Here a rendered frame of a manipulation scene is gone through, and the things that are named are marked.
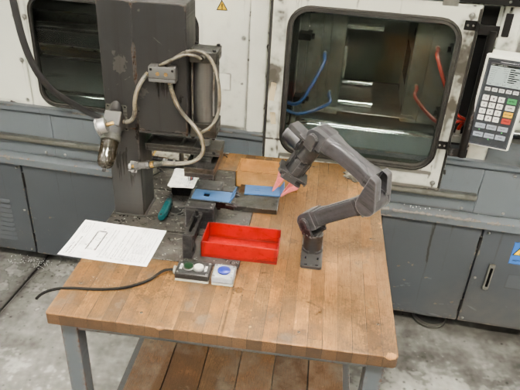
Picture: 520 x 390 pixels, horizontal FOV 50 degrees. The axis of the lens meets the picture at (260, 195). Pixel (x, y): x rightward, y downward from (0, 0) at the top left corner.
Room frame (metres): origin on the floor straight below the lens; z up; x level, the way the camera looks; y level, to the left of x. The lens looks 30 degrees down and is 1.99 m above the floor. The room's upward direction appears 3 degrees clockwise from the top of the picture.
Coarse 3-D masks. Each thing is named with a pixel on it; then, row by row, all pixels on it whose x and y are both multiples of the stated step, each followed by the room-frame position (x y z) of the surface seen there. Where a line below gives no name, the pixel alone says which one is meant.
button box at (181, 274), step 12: (180, 264) 1.37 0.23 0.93; (204, 264) 1.37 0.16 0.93; (180, 276) 1.32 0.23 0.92; (192, 276) 1.32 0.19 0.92; (204, 276) 1.32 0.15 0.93; (60, 288) 1.26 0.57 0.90; (72, 288) 1.25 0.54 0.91; (84, 288) 1.25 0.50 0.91; (96, 288) 1.26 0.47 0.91; (108, 288) 1.26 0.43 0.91; (120, 288) 1.27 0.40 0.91
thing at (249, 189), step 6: (246, 186) 1.89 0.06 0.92; (252, 186) 1.89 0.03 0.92; (258, 186) 1.90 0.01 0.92; (264, 186) 1.90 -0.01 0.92; (270, 186) 1.90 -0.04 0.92; (282, 186) 1.87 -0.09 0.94; (246, 192) 1.85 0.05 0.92; (252, 192) 1.85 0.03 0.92; (258, 192) 1.85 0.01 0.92; (264, 192) 1.86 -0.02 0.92; (270, 192) 1.86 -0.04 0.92; (276, 192) 1.86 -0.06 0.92
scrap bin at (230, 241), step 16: (208, 224) 1.55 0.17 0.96; (224, 224) 1.56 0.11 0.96; (208, 240) 1.54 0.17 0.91; (224, 240) 1.55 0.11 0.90; (240, 240) 1.55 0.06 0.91; (256, 240) 1.55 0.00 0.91; (272, 240) 1.55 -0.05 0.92; (208, 256) 1.45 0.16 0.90; (224, 256) 1.45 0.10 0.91; (240, 256) 1.44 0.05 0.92; (256, 256) 1.44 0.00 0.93; (272, 256) 1.43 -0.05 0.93
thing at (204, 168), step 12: (156, 144) 1.69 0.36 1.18; (168, 144) 1.69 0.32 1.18; (180, 144) 1.70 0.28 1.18; (192, 144) 1.73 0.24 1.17; (216, 144) 1.72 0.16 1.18; (192, 156) 1.70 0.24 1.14; (204, 156) 1.67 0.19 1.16; (216, 156) 1.67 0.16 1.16; (192, 168) 1.61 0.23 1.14; (204, 168) 1.62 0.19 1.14; (216, 168) 1.65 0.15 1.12
